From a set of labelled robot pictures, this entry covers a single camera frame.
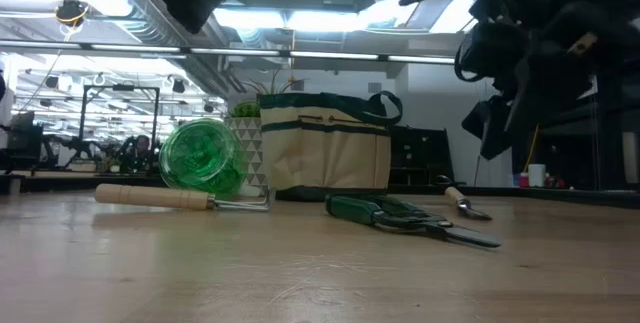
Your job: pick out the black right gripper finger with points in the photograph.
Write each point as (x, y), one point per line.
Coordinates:
(500, 133)
(477, 118)

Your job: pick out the beige gardening bag green trim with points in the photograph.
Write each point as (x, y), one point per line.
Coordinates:
(325, 158)

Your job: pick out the green transparent spray bottle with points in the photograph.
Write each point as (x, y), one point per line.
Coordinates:
(202, 158)

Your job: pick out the black background robot arm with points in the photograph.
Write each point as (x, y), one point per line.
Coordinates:
(80, 145)

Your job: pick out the small pink container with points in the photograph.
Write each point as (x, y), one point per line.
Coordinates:
(524, 180)

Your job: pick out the black storage cabinet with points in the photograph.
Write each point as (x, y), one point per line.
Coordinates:
(420, 153)

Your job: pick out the long ceiling light bar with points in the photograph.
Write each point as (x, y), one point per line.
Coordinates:
(235, 51)

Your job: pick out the person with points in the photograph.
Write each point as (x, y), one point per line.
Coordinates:
(142, 144)

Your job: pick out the potted plant triangle-pattern white pot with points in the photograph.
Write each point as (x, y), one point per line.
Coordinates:
(247, 138)

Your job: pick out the black office chair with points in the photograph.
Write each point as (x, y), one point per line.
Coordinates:
(25, 143)

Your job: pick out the black metal frame stand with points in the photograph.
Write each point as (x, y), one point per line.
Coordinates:
(83, 113)

